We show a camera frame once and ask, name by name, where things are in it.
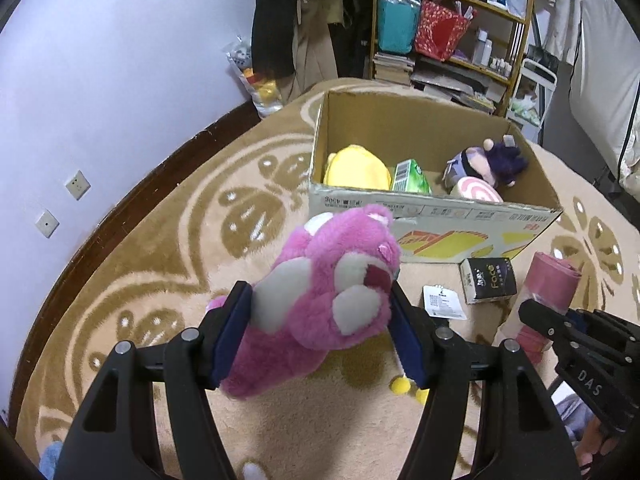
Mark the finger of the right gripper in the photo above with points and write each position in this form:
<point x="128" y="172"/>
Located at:
<point x="552" y="325"/>

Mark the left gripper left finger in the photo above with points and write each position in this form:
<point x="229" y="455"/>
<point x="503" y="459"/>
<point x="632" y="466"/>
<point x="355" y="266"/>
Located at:
<point x="115" y="433"/>

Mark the black Face tissue pack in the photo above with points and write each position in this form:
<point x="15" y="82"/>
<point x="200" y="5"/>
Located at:
<point x="487" y="279"/>

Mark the pink bear plush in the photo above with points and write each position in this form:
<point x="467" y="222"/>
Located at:
<point x="329" y="289"/>

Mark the pink tissue pack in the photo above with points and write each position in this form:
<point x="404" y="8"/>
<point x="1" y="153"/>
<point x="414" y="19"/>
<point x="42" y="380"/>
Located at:
<point x="550" y="281"/>

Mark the white paper tag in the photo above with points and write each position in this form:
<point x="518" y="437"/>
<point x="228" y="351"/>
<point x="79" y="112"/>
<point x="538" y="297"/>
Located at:
<point x="442" y="302"/>

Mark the open cardboard box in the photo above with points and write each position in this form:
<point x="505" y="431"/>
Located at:
<point x="397" y="124"/>

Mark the pink swirl plush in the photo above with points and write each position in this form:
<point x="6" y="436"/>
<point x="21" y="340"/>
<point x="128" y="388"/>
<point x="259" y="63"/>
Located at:
<point x="472" y="188"/>

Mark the purple haired plush doll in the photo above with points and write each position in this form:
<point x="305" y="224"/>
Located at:
<point x="494" y="162"/>

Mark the beige patterned rug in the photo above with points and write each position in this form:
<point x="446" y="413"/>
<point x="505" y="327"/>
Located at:
<point x="228" y="222"/>

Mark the green tissue pack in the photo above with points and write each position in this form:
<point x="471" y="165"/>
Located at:
<point x="409" y="178"/>

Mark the white utility cart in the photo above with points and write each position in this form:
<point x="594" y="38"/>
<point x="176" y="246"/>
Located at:
<point x="531" y="99"/>

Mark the yellow round plush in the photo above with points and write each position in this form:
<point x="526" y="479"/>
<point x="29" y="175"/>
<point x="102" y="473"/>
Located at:
<point x="356" y="167"/>

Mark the wooden bookshelf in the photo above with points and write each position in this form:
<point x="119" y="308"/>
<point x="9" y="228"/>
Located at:
<point x="513" y="49"/>

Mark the stack of books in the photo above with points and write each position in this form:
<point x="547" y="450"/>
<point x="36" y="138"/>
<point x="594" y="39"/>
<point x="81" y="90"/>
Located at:
<point x="393" y="68"/>

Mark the red gift bag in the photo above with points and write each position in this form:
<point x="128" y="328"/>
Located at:
<point x="441" y="26"/>

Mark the bag of toys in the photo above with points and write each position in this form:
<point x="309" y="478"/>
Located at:
<point x="263" y="91"/>

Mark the teal bag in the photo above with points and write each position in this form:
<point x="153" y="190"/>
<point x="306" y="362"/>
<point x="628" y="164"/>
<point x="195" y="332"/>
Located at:
<point x="397" y="24"/>

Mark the beige hanging coat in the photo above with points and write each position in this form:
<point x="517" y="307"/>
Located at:
<point x="312" y="48"/>

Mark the white wall socket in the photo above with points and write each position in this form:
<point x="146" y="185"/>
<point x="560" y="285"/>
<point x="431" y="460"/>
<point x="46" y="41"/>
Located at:
<point x="78" y="185"/>

